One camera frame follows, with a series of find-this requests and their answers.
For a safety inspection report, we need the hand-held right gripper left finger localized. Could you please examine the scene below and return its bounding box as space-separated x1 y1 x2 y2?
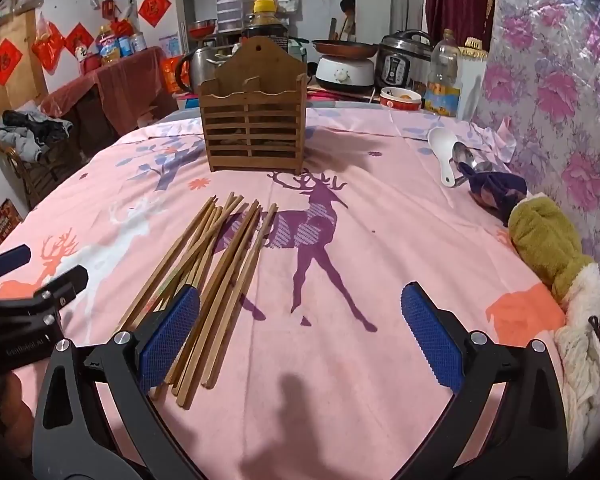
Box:
32 284 203 480

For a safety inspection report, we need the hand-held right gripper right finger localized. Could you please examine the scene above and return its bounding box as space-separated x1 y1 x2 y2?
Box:
400 281 571 480

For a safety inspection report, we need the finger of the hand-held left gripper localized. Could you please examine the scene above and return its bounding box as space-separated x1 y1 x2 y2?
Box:
0 265 90 324
0 244 33 286

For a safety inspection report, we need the pile of wooden chopsticks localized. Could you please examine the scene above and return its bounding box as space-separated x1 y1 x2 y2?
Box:
112 191 279 411

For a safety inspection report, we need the wooden slatted utensil holder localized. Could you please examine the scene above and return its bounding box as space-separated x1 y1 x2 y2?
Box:
199 37 309 173

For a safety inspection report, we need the wooden chair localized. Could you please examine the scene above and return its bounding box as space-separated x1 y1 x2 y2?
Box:
0 135 86 211

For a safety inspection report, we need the pile of grey black clothes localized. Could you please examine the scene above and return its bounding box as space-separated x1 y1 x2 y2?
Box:
0 109 73 163

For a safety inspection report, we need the pink deer print tablecloth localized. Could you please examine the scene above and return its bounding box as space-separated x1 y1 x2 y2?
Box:
0 100 571 480

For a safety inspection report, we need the green and white plush towel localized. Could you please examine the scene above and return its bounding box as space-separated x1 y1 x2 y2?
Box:
552 262 600 441

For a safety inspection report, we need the dark blue cloth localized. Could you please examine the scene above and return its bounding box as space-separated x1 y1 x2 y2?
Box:
462 170 528 226

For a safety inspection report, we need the metal spoon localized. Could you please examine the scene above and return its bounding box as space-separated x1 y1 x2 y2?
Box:
452 142 493 177

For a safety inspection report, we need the white plastic rice spoon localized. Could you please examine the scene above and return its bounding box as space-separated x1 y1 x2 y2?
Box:
426 126 467 188

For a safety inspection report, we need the red diamond paper on door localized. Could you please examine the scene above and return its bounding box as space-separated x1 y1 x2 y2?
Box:
0 37 23 86

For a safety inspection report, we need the red cloth covered table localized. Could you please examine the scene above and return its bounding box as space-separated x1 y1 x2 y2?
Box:
40 46 168 156

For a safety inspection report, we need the red plastic bag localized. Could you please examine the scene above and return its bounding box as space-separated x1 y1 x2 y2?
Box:
31 12 63 73

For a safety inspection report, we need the yellow cooking oil bottle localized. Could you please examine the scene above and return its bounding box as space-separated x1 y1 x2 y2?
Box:
97 24 121 63

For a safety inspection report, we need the red and white bowl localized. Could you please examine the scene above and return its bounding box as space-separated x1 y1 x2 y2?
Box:
380 86 424 112

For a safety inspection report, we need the stainless steel electric kettle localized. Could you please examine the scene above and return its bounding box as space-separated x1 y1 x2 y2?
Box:
175 46 241 95

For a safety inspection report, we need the clear plastic oil bottle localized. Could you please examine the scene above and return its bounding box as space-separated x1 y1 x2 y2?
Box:
425 29 463 117

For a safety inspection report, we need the silver electric pressure cooker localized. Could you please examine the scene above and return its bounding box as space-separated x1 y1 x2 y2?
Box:
375 30 436 92

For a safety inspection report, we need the white electric cooker base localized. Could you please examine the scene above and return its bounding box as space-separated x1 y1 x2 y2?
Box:
315 55 377 95

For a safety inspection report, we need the pink floral plastic sheet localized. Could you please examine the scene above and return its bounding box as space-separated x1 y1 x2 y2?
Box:
472 0 600 311

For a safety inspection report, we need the red diamond paper on fridge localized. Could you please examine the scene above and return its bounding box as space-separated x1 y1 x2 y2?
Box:
138 0 172 29

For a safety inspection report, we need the white fridge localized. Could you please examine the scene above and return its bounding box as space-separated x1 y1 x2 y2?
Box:
130 0 197 56

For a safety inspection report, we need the brown frying pan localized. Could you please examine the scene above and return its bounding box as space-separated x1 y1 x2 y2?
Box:
311 38 380 59

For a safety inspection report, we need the dark sauce bottle yellow cap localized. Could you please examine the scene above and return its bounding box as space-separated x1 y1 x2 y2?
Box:
241 0 292 50

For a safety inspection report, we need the stacked plastic drawer unit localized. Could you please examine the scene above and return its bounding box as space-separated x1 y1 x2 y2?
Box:
214 0 245 36

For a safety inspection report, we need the red diamond paper on wall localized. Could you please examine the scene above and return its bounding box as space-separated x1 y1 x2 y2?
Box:
65 22 98 56

